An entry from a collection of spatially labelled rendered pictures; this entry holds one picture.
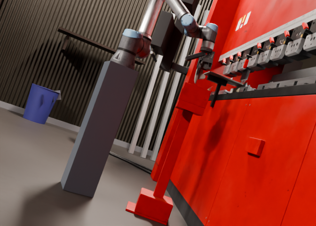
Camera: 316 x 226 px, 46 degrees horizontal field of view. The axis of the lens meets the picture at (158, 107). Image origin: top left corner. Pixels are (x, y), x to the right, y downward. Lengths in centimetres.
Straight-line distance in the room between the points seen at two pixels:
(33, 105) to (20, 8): 136
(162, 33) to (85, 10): 202
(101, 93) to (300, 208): 127
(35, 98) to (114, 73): 288
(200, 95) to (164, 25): 172
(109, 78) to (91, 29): 342
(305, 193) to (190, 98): 105
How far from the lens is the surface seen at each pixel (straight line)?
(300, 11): 226
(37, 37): 545
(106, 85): 214
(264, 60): 244
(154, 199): 220
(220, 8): 377
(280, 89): 176
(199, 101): 217
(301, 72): 326
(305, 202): 130
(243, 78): 281
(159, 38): 376
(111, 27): 558
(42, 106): 494
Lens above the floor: 54
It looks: 2 degrees up
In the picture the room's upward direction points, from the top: 20 degrees clockwise
